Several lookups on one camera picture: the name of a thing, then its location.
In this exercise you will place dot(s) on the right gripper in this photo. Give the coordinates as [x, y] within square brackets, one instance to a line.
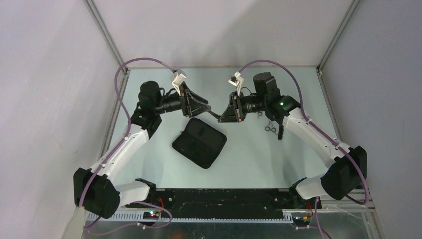
[234, 112]

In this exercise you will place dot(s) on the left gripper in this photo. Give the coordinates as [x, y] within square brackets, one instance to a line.
[184, 102]

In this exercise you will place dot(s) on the black zip tool case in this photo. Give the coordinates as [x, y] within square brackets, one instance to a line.
[200, 143]

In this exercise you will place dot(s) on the silver cutting scissors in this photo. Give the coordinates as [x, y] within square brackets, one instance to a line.
[270, 128]

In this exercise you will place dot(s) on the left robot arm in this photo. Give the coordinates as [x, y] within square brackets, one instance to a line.
[95, 188]

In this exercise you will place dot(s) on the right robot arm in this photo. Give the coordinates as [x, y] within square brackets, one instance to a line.
[346, 165]

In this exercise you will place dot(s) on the black comb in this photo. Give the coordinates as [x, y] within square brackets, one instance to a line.
[280, 132]

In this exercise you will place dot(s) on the left controller board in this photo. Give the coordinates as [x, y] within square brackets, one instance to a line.
[151, 215]

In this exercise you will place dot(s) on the controller board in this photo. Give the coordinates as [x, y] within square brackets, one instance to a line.
[302, 220]
[151, 215]

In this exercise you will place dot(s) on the right controller board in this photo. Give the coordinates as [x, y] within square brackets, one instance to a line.
[302, 220]

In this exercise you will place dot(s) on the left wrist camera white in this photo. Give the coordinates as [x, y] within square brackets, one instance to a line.
[179, 77]

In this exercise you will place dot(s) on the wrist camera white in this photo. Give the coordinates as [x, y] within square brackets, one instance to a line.
[179, 77]
[236, 80]

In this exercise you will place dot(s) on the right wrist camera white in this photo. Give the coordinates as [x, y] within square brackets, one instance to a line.
[236, 80]

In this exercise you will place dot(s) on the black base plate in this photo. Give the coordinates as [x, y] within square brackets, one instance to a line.
[226, 204]

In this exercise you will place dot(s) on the aluminium front rail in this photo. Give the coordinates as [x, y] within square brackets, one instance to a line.
[134, 211]

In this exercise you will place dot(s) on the aluminium corner frame post left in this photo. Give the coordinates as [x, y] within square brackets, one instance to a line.
[103, 29]

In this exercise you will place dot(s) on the aluminium corner frame post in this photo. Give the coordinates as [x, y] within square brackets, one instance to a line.
[337, 35]
[103, 29]

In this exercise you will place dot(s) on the aluminium corner frame post right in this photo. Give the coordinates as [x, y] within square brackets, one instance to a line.
[337, 35]

